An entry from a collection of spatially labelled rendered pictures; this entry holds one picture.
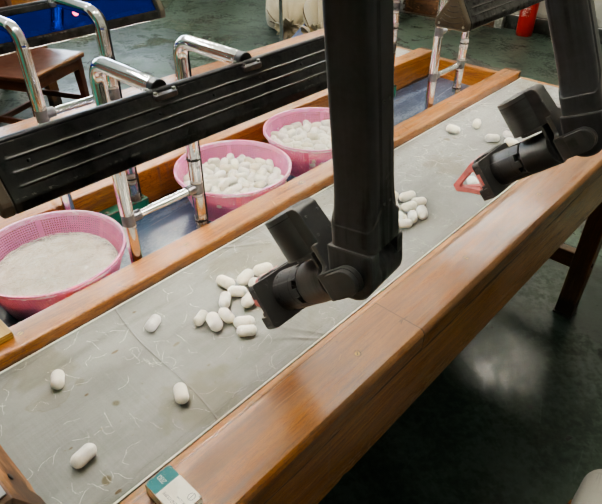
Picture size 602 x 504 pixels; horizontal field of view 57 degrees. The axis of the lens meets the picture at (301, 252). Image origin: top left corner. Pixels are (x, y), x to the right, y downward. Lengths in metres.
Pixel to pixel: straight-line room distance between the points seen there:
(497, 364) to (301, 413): 1.26
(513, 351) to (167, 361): 1.37
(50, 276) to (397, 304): 0.62
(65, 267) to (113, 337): 0.23
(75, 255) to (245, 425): 0.54
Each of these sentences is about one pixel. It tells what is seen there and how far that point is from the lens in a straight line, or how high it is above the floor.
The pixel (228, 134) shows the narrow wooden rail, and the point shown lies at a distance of 1.46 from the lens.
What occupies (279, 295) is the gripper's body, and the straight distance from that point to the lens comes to 0.74.
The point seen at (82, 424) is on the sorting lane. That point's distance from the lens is 0.83.
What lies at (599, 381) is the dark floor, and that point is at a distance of 2.02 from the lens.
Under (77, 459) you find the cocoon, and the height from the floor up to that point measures 0.76.
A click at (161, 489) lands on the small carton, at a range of 0.69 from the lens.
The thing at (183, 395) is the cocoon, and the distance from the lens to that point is 0.80.
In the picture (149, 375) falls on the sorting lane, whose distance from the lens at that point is 0.86.
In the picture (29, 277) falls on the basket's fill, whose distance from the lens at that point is 1.12.
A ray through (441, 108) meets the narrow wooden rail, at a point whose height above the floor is 0.76.
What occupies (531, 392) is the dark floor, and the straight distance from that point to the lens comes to 1.90.
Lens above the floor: 1.37
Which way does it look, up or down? 37 degrees down
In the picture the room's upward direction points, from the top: straight up
